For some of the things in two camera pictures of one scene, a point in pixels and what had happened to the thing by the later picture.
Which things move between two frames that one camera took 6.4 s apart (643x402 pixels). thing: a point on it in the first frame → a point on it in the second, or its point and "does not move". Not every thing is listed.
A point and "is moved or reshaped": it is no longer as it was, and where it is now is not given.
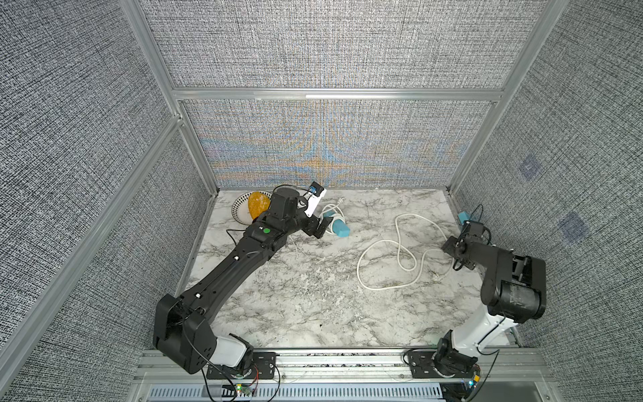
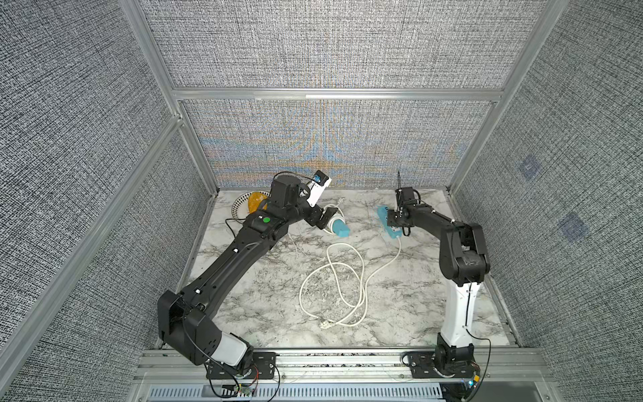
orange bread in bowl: x=258 y=203 does not move
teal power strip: x=464 y=216 → x=392 y=231
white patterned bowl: x=240 y=208 does not move
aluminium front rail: x=348 y=367 does not move
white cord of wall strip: x=451 y=269 is moved or reshaped
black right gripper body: x=450 y=244 → x=393 y=218
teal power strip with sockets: x=338 y=225 does not move
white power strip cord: x=333 y=216 does not move
